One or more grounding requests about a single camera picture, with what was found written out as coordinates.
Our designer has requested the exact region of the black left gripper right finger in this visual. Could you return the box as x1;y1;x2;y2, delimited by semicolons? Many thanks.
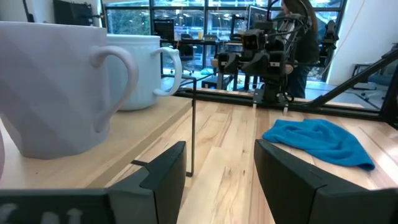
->
254;139;398;224

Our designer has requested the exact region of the black computer monitor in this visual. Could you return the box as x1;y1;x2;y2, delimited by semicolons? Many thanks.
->
153;19;175;41

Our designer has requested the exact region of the black aluminium rig frame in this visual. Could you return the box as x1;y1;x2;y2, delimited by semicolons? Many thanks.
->
174;48;398;129

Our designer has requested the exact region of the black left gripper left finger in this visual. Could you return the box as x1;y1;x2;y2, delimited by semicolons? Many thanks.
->
0;141;188;224

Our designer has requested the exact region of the black wall panel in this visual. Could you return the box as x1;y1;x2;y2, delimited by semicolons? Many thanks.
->
52;0;95;27

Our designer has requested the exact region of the grey faceted mug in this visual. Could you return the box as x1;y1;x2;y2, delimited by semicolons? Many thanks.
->
0;21;139;160

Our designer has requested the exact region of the pale blue mug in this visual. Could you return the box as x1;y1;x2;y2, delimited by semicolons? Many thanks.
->
105;33;183;111

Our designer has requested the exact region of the wooden shelf with black frame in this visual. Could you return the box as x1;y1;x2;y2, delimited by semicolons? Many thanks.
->
0;74;198;190

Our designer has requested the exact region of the blue cloth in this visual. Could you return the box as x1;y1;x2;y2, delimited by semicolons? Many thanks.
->
262;118;376;172

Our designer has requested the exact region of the large black monitor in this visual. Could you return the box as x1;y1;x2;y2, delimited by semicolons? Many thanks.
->
248;5;269;30

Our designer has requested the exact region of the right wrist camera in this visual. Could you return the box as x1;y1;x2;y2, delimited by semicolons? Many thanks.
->
241;29;261;50

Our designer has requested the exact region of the black office chair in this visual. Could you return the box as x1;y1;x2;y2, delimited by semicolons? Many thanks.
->
179;33;196;75

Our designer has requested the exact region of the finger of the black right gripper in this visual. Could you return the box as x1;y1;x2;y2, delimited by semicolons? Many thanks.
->
217;52;241;75
266;50;287;77

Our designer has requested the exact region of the person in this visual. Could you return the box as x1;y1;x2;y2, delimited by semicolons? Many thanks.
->
281;0;321;99

